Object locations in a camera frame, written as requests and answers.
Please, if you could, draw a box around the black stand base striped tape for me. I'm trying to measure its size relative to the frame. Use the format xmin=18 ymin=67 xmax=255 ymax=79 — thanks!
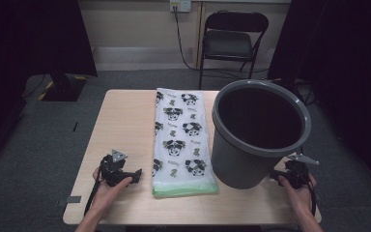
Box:
xmin=37 ymin=72 xmax=88 ymax=102

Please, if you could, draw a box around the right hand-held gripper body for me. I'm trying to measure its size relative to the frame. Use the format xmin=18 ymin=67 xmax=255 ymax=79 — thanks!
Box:
xmin=282 ymin=153 xmax=321 ymax=190

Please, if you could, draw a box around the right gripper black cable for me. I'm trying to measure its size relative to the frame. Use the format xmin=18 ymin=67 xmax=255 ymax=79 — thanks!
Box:
xmin=306 ymin=181 xmax=319 ymax=218

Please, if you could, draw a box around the person's left hand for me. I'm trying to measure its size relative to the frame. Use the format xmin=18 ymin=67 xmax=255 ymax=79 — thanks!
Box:
xmin=91 ymin=167 xmax=133 ymax=218

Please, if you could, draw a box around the person's right hand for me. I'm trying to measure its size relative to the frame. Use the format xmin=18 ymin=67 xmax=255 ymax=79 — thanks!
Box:
xmin=276 ymin=174 xmax=319 ymax=217

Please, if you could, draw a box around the grey floor tape strip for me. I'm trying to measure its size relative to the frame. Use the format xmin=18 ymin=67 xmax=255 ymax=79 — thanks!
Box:
xmin=57 ymin=195 xmax=82 ymax=207

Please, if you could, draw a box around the black curtain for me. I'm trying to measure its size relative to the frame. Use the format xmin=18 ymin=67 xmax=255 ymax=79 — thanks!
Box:
xmin=267 ymin=0 xmax=371 ymax=187
xmin=0 ymin=0 xmax=99 ymax=168

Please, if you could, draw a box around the wooden post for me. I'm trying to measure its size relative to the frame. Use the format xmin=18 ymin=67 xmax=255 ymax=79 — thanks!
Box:
xmin=192 ymin=1 xmax=207 ymax=70

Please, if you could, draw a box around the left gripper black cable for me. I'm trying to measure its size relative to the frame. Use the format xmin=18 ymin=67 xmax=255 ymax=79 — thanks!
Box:
xmin=83 ymin=178 xmax=102 ymax=217

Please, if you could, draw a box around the black folding chair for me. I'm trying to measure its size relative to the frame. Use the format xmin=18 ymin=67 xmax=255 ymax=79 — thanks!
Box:
xmin=198 ymin=10 xmax=270 ymax=91

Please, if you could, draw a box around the white wall socket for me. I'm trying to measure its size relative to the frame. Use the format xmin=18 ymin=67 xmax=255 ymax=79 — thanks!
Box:
xmin=169 ymin=0 xmax=192 ymax=14

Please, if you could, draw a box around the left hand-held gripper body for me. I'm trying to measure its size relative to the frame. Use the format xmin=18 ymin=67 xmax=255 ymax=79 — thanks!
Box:
xmin=100 ymin=149 xmax=130 ymax=188

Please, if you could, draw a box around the dark grey trash bin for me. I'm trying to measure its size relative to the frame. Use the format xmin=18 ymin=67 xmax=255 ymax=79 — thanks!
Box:
xmin=211 ymin=84 xmax=304 ymax=190

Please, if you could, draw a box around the panda print trash bag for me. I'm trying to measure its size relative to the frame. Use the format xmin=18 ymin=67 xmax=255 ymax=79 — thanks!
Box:
xmin=151 ymin=87 xmax=220 ymax=199

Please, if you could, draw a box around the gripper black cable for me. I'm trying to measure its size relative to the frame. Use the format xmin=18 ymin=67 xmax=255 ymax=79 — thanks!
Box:
xmin=83 ymin=178 xmax=102 ymax=217
xmin=306 ymin=181 xmax=319 ymax=218

